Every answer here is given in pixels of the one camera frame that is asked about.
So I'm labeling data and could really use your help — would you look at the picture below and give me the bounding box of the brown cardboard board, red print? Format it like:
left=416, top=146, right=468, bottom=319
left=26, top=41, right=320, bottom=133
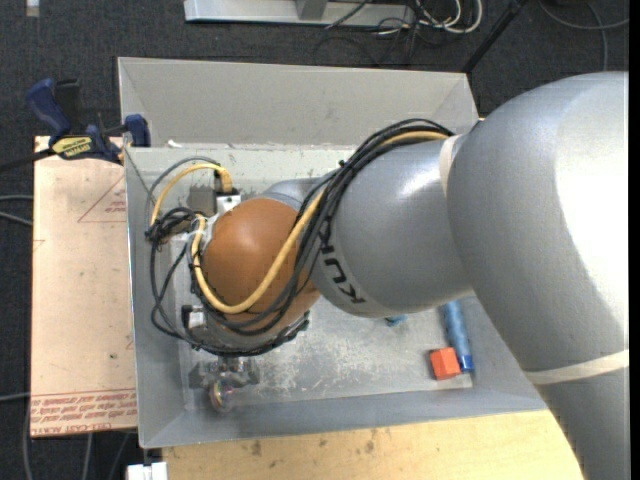
left=29, top=135, right=139, bottom=439

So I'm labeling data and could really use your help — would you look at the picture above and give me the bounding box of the orange block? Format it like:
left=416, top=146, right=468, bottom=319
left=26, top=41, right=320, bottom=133
left=428, top=347, right=462, bottom=381

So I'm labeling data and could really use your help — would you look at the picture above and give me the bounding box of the blue cylinder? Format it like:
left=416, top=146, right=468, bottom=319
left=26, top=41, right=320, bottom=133
left=439, top=300, right=476, bottom=373

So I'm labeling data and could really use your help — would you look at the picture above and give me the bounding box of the grey metal bin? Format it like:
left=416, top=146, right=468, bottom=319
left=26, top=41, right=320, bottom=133
left=117, top=56, right=549, bottom=450

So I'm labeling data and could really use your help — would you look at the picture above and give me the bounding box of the black cylinder on white bracket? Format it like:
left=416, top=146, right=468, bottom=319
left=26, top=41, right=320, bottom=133
left=179, top=303, right=207, bottom=330

